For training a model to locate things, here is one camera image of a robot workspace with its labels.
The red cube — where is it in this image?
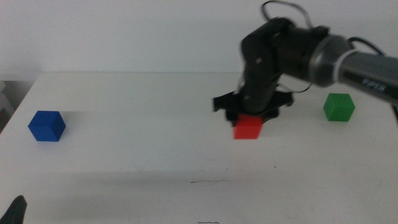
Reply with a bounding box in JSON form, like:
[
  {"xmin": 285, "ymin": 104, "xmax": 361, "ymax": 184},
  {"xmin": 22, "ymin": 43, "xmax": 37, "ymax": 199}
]
[{"xmin": 233, "ymin": 113, "xmax": 264, "ymax": 140}]

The green cube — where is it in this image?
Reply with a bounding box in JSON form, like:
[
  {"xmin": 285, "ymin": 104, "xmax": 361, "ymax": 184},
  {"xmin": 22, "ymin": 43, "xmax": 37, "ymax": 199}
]
[{"xmin": 322, "ymin": 92, "xmax": 356, "ymax": 123}]

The blue cube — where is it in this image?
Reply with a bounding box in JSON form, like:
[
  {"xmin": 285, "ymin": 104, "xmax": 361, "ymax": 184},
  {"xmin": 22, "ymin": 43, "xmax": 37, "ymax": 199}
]
[{"xmin": 27, "ymin": 110, "xmax": 67, "ymax": 142}]

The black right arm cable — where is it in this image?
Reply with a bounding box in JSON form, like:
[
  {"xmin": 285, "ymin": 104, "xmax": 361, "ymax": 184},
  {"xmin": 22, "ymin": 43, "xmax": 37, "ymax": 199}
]
[{"xmin": 260, "ymin": 0, "xmax": 398, "ymax": 126}]

